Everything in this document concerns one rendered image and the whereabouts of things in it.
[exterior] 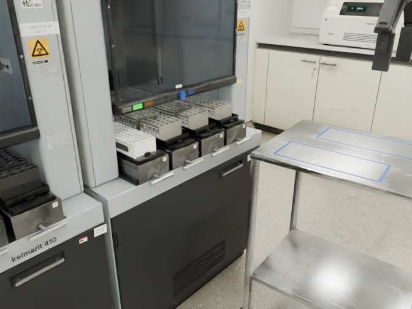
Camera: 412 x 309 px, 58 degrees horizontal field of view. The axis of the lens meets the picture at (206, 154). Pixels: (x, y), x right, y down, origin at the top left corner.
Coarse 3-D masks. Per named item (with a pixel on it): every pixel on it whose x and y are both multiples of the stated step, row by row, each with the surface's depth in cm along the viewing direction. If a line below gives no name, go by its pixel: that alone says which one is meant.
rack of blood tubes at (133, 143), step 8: (120, 128) 138; (128, 128) 138; (120, 136) 129; (128, 136) 129; (136, 136) 130; (144, 136) 130; (152, 136) 129; (120, 144) 138; (128, 144) 124; (136, 144) 123; (144, 144) 126; (152, 144) 128; (128, 152) 125; (136, 152) 124; (144, 152) 127
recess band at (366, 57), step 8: (272, 48) 347; (280, 48) 341; (288, 48) 336; (296, 48) 331; (304, 48) 326; (312, 48) 321; (336, 56) 309; (344, 56) 305; (352, 56) 300; (360, 56) 296; (368, 56) 292; (408, 64) 275
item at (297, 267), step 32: (320, 128) 150; (256, 160) 128; (288, 160) 122; (320, 160) 122; (352, 160) 122; (384, 160) 122; (256, 192) 134; (384, 192) 104; (288, 256) 160; (320, 256) 160; (352, 256) 160; (288, 288) 143; (320, 288) 143; (352, 288) 143; (384, 288) 143
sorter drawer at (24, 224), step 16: (48, 192) 104; (0, 208) 98; (16, 208) 96; (32, 208) 98; (48, 208) 101; (16, 224) 95; (32, 224) 99; (48, 224) 102; (64, 224) 101; (32, 240) 95
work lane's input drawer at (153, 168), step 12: (120, 156) 128; (144, 156) 126; (156, 156) 127; (168, 156) 130; (120, 168) 129; (132, 168) 123; (144, 168) 123; (156, 168) 128; (168, 168) 132; (144, 180) 125; (156, 180) 124
